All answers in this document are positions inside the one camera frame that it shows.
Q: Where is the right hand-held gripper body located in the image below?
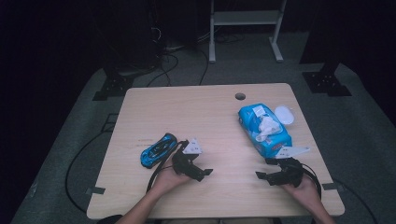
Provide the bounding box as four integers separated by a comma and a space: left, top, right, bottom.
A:
266, 146, 311, 189

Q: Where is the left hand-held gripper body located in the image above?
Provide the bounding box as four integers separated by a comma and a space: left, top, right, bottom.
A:
172, 137, 204, 179

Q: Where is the blue wet wipes pack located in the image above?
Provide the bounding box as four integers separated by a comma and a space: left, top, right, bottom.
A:
237, 103, 295, 160

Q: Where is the blue toy car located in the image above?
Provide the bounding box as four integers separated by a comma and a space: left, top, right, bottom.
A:
139, 132, 179, 170

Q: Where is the person's left hand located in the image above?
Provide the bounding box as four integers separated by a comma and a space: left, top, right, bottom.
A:
150, 160, 191, 196

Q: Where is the person's right hand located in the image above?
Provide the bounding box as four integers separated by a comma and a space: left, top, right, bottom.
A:
281, 174, 322, 207

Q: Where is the grey tape strip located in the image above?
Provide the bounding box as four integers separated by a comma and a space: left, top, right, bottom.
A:
321, 182, 346, 191
85, 186, 106, 196

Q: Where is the dark equipment rack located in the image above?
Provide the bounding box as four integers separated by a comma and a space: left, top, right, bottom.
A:
102, 0, 164, 75

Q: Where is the left hand-held gripper cable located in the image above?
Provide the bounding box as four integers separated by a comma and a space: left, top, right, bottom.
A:
146, 140, 191, 193

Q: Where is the hand-held gripper cable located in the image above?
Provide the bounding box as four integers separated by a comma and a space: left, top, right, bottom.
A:
146, 140, 191, 193
297, 166, 323, 200

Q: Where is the right hand-held gripper cable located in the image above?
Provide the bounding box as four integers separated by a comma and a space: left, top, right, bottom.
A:
297, 166, 323, 200

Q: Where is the thin black floor cable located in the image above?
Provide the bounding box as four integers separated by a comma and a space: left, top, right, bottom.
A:
332, 178, 379, 224

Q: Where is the looped black floor cable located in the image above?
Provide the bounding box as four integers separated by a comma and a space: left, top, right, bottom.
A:
146, 51, 180, 89

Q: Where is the black stand base plate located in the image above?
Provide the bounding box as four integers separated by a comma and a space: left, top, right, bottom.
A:
92, 74, 135, 102
302, 62, 353, 97

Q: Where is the straight black floor cable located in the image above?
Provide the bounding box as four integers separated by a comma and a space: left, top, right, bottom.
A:
198, 49, 210, 87

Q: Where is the long black floor cable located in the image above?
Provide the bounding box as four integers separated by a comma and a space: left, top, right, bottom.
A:
64, 113, 120, 215

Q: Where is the white metal stand frame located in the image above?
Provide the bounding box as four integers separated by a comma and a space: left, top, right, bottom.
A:
208, 0, 289, 64

